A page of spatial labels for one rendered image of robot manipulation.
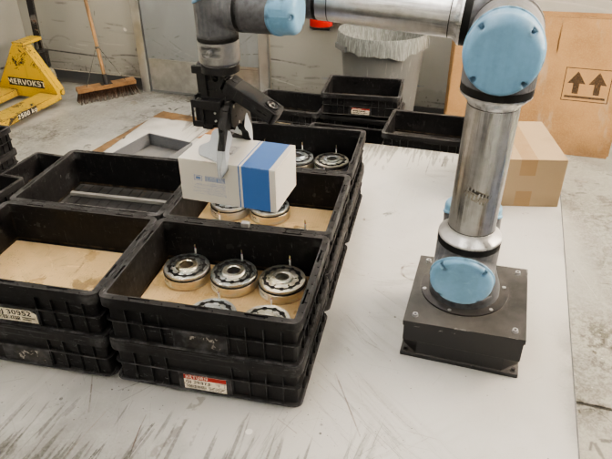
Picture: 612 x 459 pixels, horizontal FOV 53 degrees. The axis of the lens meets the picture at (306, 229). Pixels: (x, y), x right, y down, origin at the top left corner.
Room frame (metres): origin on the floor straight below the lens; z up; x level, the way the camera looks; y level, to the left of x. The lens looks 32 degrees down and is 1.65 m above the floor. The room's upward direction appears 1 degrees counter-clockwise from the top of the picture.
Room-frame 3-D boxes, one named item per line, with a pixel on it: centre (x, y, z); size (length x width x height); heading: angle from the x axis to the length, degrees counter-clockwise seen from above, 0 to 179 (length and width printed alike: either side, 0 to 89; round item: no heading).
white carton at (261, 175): (1.10, 0.13, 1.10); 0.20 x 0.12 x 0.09; 72
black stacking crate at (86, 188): (1.40, 0.50, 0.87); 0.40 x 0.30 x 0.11; 77
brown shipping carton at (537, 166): (1.79, -0.68, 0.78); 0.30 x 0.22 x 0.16; 176
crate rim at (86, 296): (1.10, 0.56, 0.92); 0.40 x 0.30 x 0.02; 77
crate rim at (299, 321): (1.02, 0.17, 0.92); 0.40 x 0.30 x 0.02; 77
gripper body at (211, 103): (1.11, 0.16, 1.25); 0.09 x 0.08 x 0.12; 72
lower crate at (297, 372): (1.02, 0.17, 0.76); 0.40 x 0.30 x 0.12; 77
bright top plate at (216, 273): (1.08, 0.16, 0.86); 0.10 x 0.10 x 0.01
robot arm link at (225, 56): (1.10, 0.16, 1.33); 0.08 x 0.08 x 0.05
